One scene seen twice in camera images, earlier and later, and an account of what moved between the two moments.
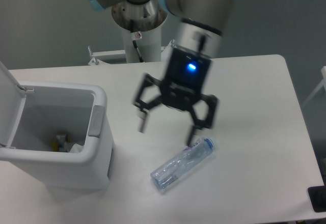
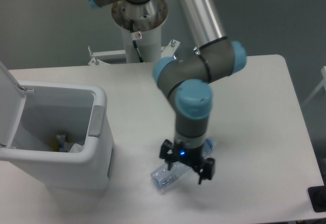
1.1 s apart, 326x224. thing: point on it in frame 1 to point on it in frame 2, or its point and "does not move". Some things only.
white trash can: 80,111 does not move
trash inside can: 58,144 does not move
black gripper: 183,80 to 179,152
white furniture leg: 322,83 does not move
